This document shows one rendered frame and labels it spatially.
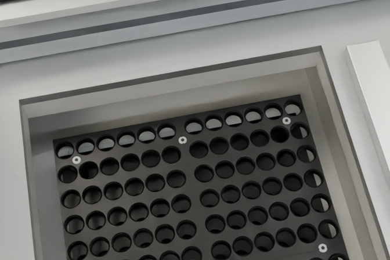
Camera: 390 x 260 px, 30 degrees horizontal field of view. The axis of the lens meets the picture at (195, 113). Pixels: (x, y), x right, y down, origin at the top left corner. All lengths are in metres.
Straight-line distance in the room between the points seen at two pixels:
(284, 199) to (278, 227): 0.02
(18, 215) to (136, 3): 0.15
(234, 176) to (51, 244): 0.15
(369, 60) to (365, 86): 0.02
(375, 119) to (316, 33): 0.08
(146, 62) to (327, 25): 0.12
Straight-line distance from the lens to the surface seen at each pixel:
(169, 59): 0.48
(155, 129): 0.51
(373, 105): 0.46
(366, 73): 0.47
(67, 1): 0.46
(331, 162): 0.57
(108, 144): 0.56
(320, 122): 0.58
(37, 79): 0.48
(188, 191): 0.49
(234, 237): 0.48
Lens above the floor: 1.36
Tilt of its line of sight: 63 degrees down
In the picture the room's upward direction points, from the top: 2 degrees counter-clockwise
